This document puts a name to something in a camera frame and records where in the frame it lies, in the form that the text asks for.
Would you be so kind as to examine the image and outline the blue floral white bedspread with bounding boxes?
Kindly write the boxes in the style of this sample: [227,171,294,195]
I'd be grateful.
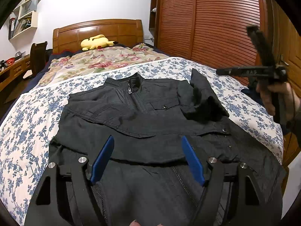
[1,57,284,225]

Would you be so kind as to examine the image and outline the long wooden desk cabinet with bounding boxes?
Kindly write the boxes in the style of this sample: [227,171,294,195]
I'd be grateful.
[0,54,30,91]

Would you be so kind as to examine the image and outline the white wall bookshelf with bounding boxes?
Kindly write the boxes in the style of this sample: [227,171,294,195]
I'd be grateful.
[8,0,41,40]

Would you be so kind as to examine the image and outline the yellow plush toy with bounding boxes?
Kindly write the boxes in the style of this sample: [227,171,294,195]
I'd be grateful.
[80,34,118,51]

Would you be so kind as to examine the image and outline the wooden louvered wardrobe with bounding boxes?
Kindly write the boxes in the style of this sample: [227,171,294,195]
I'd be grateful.
[148,0,301,165]

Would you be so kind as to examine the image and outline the black jacket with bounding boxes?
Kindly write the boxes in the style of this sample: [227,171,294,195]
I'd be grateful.
[24,68,288,226]

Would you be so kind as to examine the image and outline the dark wooden chair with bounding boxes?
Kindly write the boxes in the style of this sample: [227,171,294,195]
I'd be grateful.
[23,41,48,79]

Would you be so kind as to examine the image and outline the person's right hand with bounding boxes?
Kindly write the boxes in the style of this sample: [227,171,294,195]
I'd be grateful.
[256,82,300,121]

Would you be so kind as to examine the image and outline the person's left hand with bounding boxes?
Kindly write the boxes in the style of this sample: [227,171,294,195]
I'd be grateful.
[129,219,163,226]

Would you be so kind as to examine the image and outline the red floral beige quilt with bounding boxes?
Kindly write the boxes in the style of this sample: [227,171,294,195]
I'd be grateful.
[36,43,168,88]

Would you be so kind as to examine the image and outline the wooden headboard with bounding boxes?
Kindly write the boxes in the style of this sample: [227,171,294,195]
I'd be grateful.
[52,19,143,54]

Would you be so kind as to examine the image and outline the red basket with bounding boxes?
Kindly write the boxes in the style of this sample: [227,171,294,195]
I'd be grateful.
[6,57,15,66]

